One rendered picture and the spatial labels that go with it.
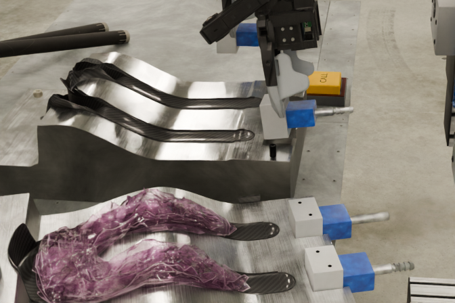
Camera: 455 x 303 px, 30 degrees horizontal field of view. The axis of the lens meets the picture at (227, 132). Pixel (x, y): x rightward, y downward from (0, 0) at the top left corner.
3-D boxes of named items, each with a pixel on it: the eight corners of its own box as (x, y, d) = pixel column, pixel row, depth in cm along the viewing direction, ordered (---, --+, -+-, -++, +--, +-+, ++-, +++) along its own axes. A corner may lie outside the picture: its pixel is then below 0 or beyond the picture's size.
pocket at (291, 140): (296, 149, 130) (296, 128, 128) (293, 168, 126) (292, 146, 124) (267, 148, 131) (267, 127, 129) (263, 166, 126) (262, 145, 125)
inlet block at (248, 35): (292, 43, 153) (292, 15, 151) (290, 55, 149) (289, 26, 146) (221, 42, 155) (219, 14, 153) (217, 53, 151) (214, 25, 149)
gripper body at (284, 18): (317, 53, 116) (306, -35, 112) (256, 59, 118) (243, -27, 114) (322, 38, 123) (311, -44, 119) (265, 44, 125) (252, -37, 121)
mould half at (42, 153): (307, 128, 147) (306, 57, 140) (290, 214, 125) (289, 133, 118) (34, 117, 156) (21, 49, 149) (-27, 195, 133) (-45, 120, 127)
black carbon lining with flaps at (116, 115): (266, 107, 139) (265, 54, 135) (252, 157, 126) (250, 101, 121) (65, 100, 145) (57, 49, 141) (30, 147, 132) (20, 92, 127)
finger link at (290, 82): (311, 117, 118) (305, 51, 117) (270, 120, 119) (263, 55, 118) (314, 114, 121) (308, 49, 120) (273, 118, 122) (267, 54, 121)
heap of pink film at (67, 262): (233, 216, 115) (231, 166, 111) (254, 301, 99) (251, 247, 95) (39, 238, 112) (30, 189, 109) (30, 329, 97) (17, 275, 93)
